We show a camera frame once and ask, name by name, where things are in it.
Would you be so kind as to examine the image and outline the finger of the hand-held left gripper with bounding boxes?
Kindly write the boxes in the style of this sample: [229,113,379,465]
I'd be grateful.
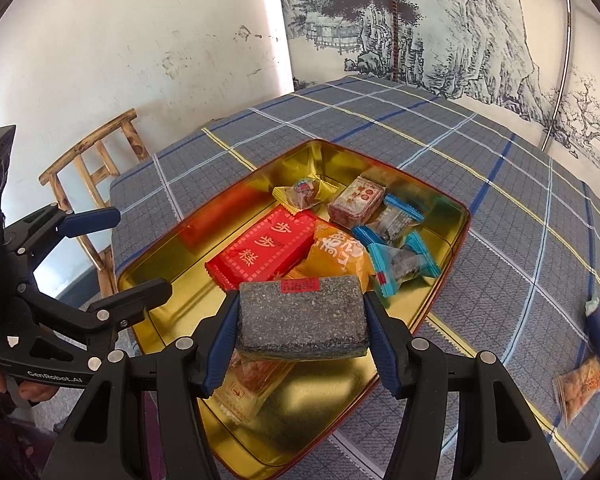
[17,279,173,352]
[5,206,122,261]

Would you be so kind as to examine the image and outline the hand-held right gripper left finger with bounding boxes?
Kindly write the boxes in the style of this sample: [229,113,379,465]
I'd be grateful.
[54,290,241,480]

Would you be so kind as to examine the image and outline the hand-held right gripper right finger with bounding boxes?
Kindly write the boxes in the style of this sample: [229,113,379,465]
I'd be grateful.
[362,290,566,480]

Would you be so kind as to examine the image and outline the black sesame cake block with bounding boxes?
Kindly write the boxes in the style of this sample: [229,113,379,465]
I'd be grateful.
[236,276,371,361]

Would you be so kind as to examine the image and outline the orange snack packet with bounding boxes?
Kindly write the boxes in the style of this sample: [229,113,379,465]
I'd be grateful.
[280,221,378,293]

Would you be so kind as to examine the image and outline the red snack packet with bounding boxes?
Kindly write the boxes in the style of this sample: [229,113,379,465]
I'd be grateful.
[205,205,321,293]

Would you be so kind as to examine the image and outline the red and gold tin box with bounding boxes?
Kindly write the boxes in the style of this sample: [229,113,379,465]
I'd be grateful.
[116,139,472,471]

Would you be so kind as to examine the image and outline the blue candy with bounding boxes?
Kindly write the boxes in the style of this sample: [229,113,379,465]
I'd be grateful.
[351,194,425,248]
[367,232,442,297]

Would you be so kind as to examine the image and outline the yellow snack packet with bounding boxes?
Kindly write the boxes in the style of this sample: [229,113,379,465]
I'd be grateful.
[272,174,338,216]

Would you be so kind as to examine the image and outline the clear bag of orange snacks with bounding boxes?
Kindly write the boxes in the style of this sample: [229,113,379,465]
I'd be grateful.
[552,355,600,426]

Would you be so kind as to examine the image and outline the person's left hand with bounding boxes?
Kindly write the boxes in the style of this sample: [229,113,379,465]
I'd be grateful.
[0,357,53,404]

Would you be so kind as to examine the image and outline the clear red-print pastry packet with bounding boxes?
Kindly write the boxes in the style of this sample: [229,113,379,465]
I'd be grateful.
[212,350,298,426]

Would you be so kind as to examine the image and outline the wooden chair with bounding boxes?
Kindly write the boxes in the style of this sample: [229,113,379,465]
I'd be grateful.
[39,108,151,301]

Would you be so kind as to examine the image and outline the brown red boxed cake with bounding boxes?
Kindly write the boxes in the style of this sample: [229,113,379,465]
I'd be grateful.
[327,174,387,226]

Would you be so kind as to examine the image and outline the grey plaid tablecloth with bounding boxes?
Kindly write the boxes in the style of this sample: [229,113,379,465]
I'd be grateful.
[109,74,600,480]

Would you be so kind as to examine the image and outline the dark purple clothing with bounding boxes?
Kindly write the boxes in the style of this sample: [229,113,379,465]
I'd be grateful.
[0,385,66,480]

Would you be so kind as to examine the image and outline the landscape painted folding screen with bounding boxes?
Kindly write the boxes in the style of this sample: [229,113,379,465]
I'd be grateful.
[275,0,600,186]

